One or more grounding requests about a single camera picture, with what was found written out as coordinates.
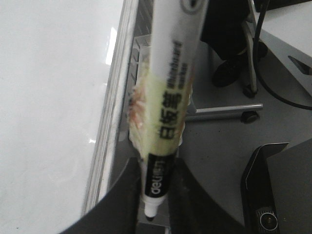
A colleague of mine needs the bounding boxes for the white whiteboard with grey frame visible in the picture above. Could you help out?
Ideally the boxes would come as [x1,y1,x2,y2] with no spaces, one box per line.
[0,0,138,234]

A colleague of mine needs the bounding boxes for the black cable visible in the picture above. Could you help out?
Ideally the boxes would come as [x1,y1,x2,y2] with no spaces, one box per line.
[253,0,312,110]

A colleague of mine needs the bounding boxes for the black camera device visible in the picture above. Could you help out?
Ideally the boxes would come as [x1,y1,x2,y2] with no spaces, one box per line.
[240,142,312,234]

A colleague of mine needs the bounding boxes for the black and white whiteboard marker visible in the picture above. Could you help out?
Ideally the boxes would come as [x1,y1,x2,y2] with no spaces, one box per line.
[128,0,209,221]

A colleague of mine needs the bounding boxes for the person's black shoe and leg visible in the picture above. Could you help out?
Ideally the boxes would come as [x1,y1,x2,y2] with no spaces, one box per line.
[199,0,269,87]

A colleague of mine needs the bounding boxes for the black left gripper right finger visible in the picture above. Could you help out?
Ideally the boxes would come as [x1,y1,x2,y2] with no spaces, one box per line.
[168,158,244,234]

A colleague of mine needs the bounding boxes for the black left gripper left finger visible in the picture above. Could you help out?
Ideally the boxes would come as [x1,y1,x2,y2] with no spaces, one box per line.
[62,157,141,234]

